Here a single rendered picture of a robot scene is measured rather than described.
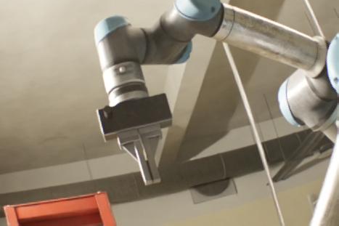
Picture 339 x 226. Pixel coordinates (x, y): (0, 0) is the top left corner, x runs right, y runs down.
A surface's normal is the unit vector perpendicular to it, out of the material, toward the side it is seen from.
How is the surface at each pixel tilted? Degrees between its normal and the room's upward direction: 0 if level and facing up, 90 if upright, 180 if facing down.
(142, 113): 92
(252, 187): 90
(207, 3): 90
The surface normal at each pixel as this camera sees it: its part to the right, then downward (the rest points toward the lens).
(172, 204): 0.11, -0.44
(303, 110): -0.44, 0.61
